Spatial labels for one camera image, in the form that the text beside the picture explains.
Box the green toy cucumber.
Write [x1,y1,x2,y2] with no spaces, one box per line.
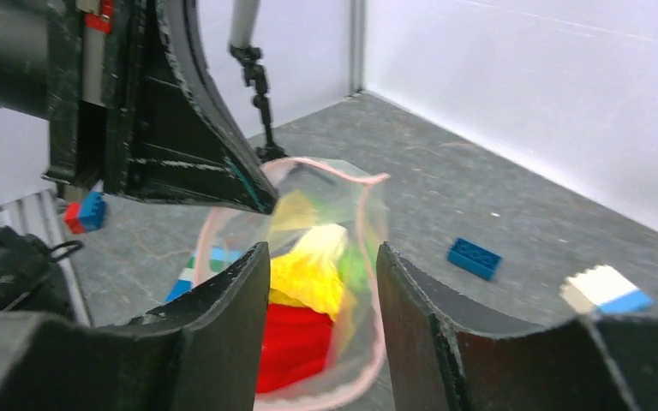
[338,244,368,291]

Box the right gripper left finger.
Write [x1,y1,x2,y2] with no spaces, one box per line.
[0,242,270,410]

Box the grey microphone on tripod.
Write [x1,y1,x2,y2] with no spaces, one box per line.
[229,0,286,163]

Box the blue green grey block stack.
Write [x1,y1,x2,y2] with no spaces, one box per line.
[164,247,242,303]

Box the red and blue block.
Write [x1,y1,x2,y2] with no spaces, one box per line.
[63,192,106,235]

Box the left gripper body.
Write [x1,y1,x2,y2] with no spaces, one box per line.
[0,1,153,194]

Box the white and blue block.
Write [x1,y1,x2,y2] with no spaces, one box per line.
[559,265,653,314]

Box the dark blue flat block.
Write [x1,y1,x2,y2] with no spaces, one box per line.
[446,237,502,282]

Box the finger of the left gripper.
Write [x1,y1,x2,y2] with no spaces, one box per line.
[130,1,278,214]

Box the red toy bell pepper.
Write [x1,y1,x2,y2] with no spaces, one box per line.
[256,303,333,394]

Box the yellow toy cabbage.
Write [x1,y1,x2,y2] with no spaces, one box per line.
[269,190,349,321]

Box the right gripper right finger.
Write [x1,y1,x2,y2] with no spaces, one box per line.
[376,243,658,410]

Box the clear zip top bag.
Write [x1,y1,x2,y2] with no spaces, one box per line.
[183,157,387,410]

